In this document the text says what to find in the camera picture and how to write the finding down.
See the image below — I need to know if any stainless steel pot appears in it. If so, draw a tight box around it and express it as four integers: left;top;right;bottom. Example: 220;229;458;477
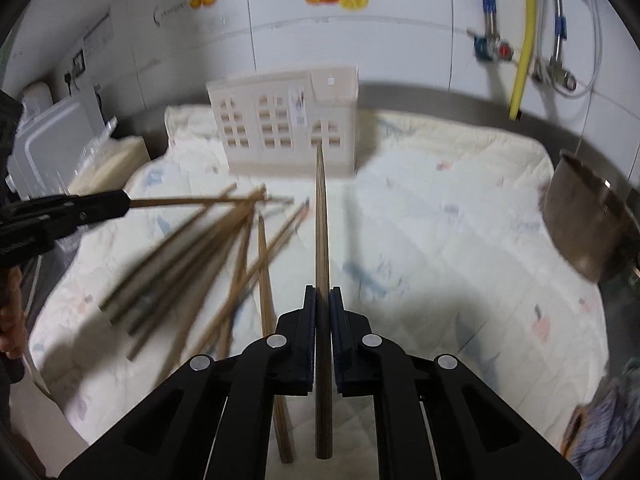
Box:
541;150;639;283

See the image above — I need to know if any white plastic storage box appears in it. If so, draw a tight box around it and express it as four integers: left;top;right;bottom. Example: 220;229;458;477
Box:
8;93;104;200

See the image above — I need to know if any steel angle valve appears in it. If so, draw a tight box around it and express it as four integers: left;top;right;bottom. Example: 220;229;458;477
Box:
534;56;577;93

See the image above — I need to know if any wall power socket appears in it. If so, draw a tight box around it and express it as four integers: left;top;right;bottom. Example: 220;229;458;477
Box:
72;49;86;78

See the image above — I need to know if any wooden chopstick bundle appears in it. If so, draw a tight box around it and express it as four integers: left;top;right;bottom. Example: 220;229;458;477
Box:
101;188;266;336
128;202;255;385

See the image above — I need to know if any grey blue rag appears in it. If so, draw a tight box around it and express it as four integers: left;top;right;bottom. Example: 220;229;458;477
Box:
561;370;639;479

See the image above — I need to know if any white appliance behind box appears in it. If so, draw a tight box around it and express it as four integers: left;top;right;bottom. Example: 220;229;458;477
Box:
22;81;53;115

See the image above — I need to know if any beige plastic utensil holder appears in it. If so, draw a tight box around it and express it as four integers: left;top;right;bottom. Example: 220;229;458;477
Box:
206;66;359;177

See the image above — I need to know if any wooden chopstick vertical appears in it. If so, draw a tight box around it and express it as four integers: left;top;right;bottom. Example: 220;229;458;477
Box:
215;219;253;359

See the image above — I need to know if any right braided metal hose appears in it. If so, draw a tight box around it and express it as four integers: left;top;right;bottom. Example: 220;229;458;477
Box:
548;0;570;61

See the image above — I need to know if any person's left hand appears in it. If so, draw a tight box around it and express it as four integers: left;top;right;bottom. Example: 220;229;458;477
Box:
0;266;27;360

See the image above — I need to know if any yellow gas hose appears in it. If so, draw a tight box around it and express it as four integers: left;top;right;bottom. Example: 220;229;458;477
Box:
508;0;537;122

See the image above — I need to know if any braided metal hose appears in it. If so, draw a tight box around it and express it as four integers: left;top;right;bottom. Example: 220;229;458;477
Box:
479;0;501;42
548;0;570;61

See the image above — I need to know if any white wall label sticker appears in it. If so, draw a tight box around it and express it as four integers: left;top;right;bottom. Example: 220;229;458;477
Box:
82;12;113;58

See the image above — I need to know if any wooden chopstick long diagonal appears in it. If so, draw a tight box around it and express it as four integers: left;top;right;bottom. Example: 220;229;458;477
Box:
188;202;309;356

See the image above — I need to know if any red handle water valve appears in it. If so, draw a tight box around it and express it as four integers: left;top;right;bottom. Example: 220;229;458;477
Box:
466;29;514;63

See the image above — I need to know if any white quilted patterned mat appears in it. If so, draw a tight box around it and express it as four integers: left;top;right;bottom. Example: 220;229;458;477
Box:
29;111;608;479

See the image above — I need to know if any left braided metal hose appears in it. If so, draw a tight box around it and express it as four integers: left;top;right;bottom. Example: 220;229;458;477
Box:
479;0;501;42

